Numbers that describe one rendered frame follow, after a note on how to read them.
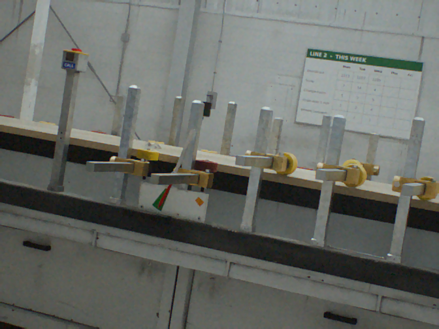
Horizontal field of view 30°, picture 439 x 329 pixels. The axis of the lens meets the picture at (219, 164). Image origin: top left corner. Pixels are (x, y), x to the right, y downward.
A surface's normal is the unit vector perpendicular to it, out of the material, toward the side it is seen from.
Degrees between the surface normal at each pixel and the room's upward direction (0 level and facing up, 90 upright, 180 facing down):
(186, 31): 90
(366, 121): 90
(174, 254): 90
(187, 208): 90
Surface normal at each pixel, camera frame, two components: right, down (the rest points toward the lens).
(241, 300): -0.35, 0.00
